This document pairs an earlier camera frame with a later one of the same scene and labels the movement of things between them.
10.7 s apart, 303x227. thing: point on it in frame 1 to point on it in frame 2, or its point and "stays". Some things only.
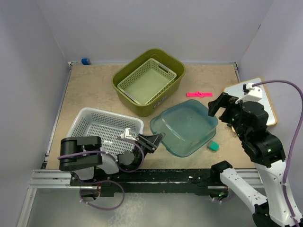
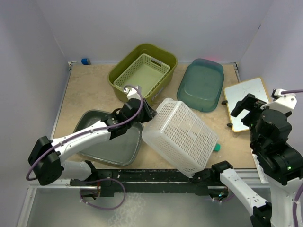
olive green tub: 166,59 to 156,51
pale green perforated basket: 147,82 stays
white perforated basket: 117,133 to 180,137
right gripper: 223,100 to 250,102
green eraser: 214,145 stays
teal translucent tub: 187,125 to 201,86
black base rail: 167,181 stays
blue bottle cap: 85,61 stays
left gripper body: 144,149 to 145,116
